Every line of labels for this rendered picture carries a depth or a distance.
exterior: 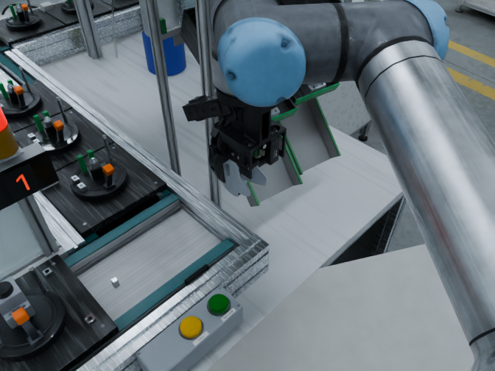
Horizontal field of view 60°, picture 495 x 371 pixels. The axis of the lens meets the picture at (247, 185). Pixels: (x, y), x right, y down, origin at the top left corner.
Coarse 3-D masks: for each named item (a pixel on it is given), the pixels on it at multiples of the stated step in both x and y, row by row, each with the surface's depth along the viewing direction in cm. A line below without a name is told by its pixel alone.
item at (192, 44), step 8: (192, 8) 90; (184, 16) 90; (192, 16) 92; (184, 24) 91; (192, 24) 88; (184, 32) 93; (192, 32) 90; (184, 40) 95; (192, 40) 91; (192, 48) 93; (280, 104) 94; (288, 104) 93; (280, 112) 93; (288, 112) 91; (280, 120) 92
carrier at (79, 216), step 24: (72, 168) 114; (96, 168) 105; (120, 168) 111; (144, 168) 114; (48, 192) 107; (72, 192) 107; (96, 192) 105; (120, 192) 107; (144, 192) 107; (72, 216) 101; (96, 216) 101; (120, 216) 104
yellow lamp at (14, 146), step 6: (0, 132) 69; (6, 132) 70; (12, 132) 72; (0, 138) 69; (6, 138) 70; (12, 138) 71; (0, 144) 70; (6, 144) 70; (12, 144) 71; (0, 150) 70; (6, 150) 71; (12, 150) 72; (0, 156) 71; (6, 156) 71
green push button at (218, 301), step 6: (216, 294) 86; (222, 294) 86; (210, 300) 85; (216, 300) 85; (222, 300) 85; (210, 306) 84; (216, 306) 84; (222, 306) 84; (216, 312) 84; (222, 312) 84
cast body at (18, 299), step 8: (8, 280) 75; (0, 288) 73; (8, 288) 73; (16, 288) 74; (0, 296) 72; (8, 296) 73; (16, 296) 73; (24, 296) 75; (0, 304) 72; (8, 304) 73; (16, 304) 74; (24, 304) 75; (0, 312) 73; (8, 312) 74; (32, 312) 76; (8, 320) 73
